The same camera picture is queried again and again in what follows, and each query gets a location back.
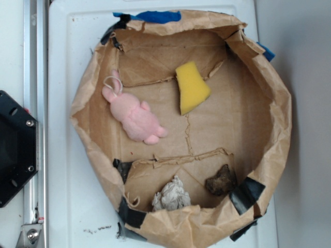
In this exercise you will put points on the dark brown rock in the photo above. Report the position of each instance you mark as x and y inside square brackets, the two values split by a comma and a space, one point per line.
[223, 182]

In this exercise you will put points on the brown paper bag container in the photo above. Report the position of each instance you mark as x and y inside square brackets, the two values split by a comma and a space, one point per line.
[246, 123]

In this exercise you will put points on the pink plush bunny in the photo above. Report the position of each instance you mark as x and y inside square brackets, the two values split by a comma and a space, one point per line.
[139, 123]

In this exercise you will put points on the yellow sponge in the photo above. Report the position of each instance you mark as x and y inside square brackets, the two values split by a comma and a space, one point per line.
[192, 88]

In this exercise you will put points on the crumpled white paper ball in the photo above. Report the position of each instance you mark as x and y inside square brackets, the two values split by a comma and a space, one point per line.
[173, 196]

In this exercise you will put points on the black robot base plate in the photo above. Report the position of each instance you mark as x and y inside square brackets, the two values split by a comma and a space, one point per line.
[18, 148]

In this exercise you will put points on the aluminium frame rail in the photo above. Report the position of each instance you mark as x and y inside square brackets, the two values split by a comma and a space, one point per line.
[35, 99]

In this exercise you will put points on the metal corner bracket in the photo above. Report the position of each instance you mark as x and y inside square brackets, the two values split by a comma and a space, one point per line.
[31, 236]

